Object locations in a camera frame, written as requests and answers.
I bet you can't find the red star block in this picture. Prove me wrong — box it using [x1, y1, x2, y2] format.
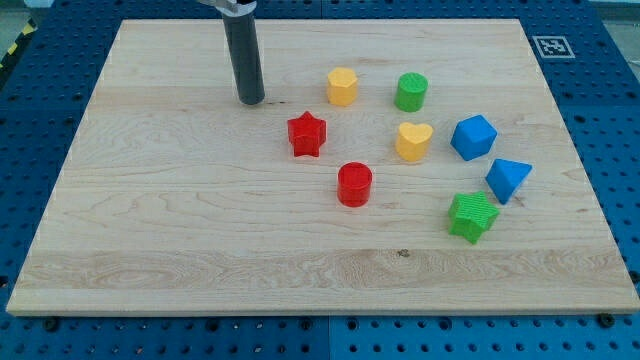
[287, 111, 327, 157]

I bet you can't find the green star block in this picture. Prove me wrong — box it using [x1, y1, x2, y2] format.
[448, 191, 500, 244]

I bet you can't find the red cylinder block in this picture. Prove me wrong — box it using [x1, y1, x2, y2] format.
[337, 162, 373, 207]

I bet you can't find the light wooden board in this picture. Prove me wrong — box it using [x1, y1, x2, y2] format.
[7, 19, 639, 317]

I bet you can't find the yellow heart block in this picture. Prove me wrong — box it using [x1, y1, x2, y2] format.
[395, 122, 434, 162]

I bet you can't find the yellow hexagon block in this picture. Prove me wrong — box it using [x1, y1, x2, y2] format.
[326, 67, 358, 106]

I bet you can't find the green cylinder block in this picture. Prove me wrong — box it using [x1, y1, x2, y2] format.
[394, 72, 429, 112]

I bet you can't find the blue cube block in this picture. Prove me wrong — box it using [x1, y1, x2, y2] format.
[450, 115, 498, 161]

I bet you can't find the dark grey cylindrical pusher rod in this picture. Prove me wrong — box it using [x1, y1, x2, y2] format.
[222, 11, 265, 105]

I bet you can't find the blue triangle block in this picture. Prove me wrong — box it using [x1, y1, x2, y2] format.
[485, 158, 533, 204]

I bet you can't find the white fiducial marker tag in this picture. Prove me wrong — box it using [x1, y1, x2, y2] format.
[532, 35, 575, 59]

